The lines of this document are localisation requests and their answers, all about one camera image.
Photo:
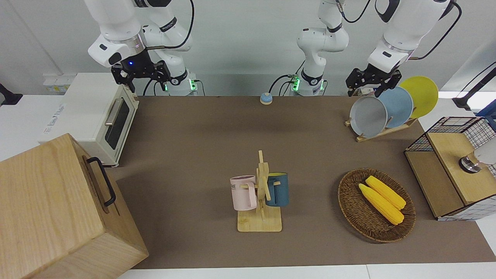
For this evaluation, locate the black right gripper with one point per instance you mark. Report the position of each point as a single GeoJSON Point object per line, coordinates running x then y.
{"type": "Point", "coordinates": [139, 66]}

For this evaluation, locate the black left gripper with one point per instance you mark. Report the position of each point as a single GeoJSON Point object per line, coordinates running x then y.
{"type": "Point", "coordinates": [372, 75]}

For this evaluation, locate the gray plate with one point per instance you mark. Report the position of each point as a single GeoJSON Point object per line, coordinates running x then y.
{"type": "Point", "coordinates": [368, 116]}

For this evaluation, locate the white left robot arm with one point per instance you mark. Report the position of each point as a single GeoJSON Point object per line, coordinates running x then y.
{"type": "Point", "coordinates": [321, 38]}

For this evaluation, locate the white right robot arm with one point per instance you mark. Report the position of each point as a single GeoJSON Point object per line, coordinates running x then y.
{"type": "Point", "coordinates": [116, 23]}

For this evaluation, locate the light blue plate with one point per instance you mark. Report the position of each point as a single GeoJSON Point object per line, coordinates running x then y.
{"type": "Point", "coordinates": [401, 104]}

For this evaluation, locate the low wooden plate rack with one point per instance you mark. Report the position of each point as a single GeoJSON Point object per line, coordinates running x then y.
{"type": "Point", "coordinates": [381, 133]}

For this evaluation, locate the yellow plate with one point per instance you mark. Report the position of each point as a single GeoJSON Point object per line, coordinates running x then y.
{"type": "Point", "coordinates": [424, 93]}

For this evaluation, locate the brown table mat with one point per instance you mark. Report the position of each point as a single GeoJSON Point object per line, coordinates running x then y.
{"type": "Point", "coordinates": [193, 135]}

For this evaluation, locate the white toaster oven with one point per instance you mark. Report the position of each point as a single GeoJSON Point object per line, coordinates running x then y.
{"type": "Point", "coordinates": [85, 112]}

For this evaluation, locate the white power strip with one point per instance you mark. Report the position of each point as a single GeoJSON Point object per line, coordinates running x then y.
{"type": "Point", "coordinates": [58, 83]}

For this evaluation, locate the black stand foot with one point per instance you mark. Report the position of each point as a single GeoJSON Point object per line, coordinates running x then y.
{"type": "Point", "coordinates": [9, 97]}
{"type": "Point", "coordinates": [465, 101]}

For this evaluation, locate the yellow corn cob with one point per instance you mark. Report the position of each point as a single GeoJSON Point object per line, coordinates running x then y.
{"type": "Point", "coordinates": [387, 192]}
{"type": "Point", "coordinates": [381, 205]}

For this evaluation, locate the brown wicker basket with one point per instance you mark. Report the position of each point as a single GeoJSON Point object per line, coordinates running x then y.
{"type": "Point", "coordinates": [360, 217]}

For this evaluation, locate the silver white cylinder device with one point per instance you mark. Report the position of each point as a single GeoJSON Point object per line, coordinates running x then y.
{"type": "Point", "coordinates": [469, 163]}

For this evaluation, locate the dark blue mug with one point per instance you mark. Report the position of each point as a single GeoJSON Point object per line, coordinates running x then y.
{"type": "Point", "coordinates": [279, 190]}

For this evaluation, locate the pink mug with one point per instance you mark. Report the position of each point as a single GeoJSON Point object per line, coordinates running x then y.
{"type": "Point", "coordinates": [242, 193]}

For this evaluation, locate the wooden cabinet box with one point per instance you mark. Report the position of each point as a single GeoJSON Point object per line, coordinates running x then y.
{"type": "Point", "coordinates": [50, 209]}

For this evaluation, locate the wooden mug tree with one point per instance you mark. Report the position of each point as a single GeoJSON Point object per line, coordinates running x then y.
{"type": "Point", "coordinates": [259, 223]}

